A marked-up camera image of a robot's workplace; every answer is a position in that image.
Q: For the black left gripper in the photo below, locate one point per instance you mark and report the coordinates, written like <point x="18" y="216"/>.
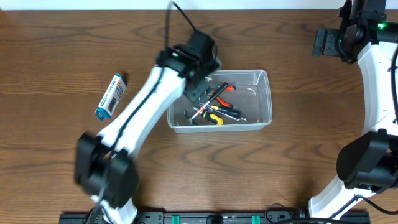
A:
<point x="203" y="88"/>

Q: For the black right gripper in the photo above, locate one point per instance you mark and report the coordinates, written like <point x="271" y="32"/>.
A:
<point x="329" y="48"/>

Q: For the small hammer black handle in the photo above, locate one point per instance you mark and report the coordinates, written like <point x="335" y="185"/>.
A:
<point x="201" y="108"/>

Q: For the stubby yellow black screwdriver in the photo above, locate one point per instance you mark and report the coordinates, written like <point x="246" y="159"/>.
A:
<point x="211" y="117"/>

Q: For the slim black yellow screwdriver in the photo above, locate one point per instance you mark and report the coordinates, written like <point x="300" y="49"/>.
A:
<point x="231" y="110"/>

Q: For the silver offset ring wrench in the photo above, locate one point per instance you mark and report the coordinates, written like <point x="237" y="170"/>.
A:
<point x="229" y="115"/>

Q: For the teal white product box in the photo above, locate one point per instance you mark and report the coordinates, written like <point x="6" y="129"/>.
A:
<point x="111" y="98"/>

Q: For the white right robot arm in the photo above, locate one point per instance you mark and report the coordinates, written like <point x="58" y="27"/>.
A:
<point x="368" y="165"/>

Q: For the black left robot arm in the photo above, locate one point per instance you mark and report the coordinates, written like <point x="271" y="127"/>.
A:
<point x="104" y="164"/>

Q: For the clear plastic storage container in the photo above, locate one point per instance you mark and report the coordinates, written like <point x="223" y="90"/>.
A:
<point x="248" y="91"/>

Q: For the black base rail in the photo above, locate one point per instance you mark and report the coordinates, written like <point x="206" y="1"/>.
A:
<point x="158" y="217"/>

